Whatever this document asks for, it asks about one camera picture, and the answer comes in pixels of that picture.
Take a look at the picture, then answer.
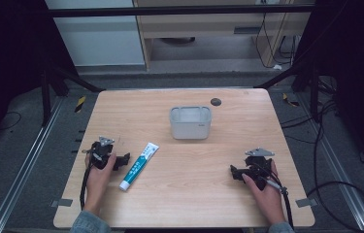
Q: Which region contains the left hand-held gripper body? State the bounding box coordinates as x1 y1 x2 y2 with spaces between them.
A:
82 135 116 171

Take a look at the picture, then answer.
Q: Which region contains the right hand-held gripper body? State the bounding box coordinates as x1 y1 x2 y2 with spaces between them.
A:
243 148 277 191

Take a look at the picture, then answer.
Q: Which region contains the person's left hand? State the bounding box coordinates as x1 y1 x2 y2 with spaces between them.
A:
83 151 117 216

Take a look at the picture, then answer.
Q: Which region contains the person's right hand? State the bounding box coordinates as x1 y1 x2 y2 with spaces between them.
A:
241 159 286 226

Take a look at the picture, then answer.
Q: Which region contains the white and teal toothpaste tube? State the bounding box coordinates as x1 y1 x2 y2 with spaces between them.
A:
118 141 160 192

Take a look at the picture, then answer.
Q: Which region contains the yellow and black tape strip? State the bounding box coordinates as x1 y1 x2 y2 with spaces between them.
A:
74 95 87 115
281 92 300 109

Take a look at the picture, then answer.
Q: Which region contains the grey plastic bin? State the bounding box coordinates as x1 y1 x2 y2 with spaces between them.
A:
168 105 213 141

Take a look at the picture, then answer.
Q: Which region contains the black metal stand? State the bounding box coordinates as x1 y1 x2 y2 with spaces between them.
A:
253 61 323 124
39 61 106 128

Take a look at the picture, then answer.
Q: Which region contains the white cabinet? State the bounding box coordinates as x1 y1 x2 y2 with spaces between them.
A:
44 0 147 68

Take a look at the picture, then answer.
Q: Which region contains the dark curtain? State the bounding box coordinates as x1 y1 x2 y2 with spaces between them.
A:
0 0 81 156
292 0 364 183

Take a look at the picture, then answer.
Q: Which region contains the light wooden desk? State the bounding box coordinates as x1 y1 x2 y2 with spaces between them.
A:
132 0 316 70

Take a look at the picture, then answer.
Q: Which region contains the black horizontal bar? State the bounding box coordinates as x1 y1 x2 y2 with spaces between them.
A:
47 4 315 18

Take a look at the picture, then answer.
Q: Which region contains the left hand-held gripper cable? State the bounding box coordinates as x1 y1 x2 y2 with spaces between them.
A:
79 164 94 211

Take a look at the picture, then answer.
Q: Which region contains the hand-held gripper cable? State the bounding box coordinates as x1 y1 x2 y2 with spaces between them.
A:
79 164 94 211
257 161 296 230

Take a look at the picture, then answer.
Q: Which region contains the right hand-held gripper cable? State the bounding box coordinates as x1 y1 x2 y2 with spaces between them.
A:
257 161 296 230

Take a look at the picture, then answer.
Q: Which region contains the grey table bracket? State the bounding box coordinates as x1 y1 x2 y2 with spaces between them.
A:
50 198 74 209
295 197 319 209

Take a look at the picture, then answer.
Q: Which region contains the aluminium floor rail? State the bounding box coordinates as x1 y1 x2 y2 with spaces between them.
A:
0 96 65 233
295 93 364 233

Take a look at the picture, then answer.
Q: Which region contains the black floor cable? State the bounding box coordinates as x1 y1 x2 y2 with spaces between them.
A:
0 111 22 134
280 77 364 233

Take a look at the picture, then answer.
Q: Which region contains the black hanging cable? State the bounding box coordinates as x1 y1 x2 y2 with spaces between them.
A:
254 12 300 70

